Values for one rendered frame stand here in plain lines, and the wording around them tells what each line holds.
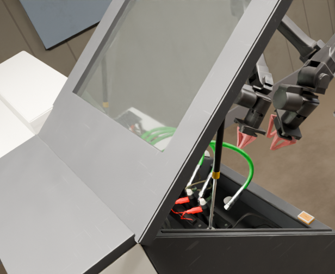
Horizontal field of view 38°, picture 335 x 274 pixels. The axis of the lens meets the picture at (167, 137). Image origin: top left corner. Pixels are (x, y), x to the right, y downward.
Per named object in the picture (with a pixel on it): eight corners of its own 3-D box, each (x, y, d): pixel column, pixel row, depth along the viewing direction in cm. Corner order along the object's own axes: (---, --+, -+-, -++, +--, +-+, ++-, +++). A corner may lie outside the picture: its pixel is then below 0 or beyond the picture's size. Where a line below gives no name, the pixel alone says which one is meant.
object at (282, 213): (337, 257, 168) (330, 228, 159) (329, 266, 166) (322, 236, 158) (226, 185, 216) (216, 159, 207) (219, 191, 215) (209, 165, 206)
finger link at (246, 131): (222, 142, 167) (234, 118, 164) (239, 147, 171) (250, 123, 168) (231, 151, 162) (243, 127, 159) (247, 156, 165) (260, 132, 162)
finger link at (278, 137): (264, 153, 142) (282, 132, 136) (259, 135, 147) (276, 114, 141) (283, 157, 144) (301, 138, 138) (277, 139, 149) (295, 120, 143)
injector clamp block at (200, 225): (242, 250, 180) (231, 223, 171) (222, 267, 177) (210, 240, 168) (191, 210, 206) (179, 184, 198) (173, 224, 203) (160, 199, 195)
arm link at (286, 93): (332, 75, 130) (309, 69, 137) (299, 68, 124) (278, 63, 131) (319, 117, 132) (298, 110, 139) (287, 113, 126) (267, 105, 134)
